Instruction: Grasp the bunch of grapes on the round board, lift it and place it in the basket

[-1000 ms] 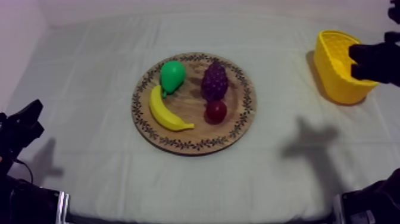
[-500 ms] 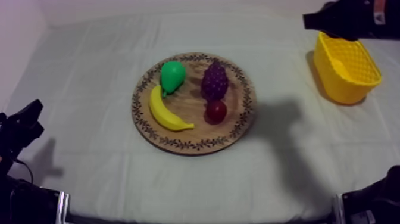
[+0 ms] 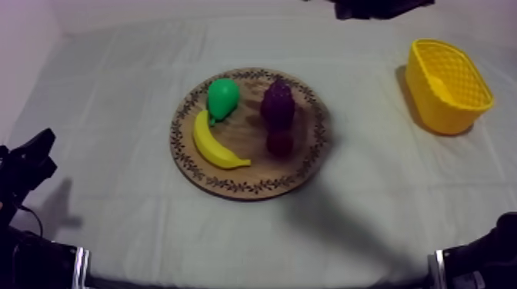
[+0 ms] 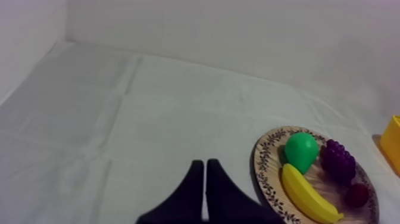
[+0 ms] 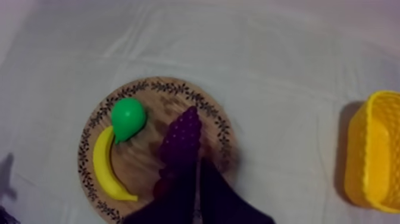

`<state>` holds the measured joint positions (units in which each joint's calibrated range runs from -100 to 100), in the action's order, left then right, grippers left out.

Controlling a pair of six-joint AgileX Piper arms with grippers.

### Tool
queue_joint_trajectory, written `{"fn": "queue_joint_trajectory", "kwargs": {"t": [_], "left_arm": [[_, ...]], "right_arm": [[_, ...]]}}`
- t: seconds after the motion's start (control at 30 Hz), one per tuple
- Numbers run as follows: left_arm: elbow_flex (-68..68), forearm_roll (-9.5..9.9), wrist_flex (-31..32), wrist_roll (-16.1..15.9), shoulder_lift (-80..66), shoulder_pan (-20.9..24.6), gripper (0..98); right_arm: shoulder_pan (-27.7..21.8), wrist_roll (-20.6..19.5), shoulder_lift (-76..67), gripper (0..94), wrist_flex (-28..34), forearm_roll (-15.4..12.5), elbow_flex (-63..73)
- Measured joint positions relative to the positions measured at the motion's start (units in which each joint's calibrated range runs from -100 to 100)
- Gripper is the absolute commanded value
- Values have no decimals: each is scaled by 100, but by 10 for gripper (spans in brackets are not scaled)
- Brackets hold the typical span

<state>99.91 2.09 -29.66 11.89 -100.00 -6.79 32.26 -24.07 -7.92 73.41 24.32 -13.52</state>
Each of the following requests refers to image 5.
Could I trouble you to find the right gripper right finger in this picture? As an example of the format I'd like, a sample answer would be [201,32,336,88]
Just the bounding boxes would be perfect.
[199,157,276,224]

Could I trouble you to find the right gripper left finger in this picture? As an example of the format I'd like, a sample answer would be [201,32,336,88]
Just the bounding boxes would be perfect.
[123,162,199,224]

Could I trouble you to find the round wooden board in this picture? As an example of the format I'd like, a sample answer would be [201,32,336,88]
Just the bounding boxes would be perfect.
[77,76,239,224]

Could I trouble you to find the purple toy grapes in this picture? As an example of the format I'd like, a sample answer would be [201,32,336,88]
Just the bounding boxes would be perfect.
[158,105,202,179]

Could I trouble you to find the yellow plastic basket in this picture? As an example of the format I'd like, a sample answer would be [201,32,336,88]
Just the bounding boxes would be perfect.
[344,90,400,214]

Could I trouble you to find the yellow toy banana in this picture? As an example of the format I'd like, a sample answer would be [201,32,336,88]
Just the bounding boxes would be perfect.
[92,125,139,202]

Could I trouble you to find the green toy pear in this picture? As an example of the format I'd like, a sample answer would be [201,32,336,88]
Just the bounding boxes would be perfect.
[111,97,147,145]

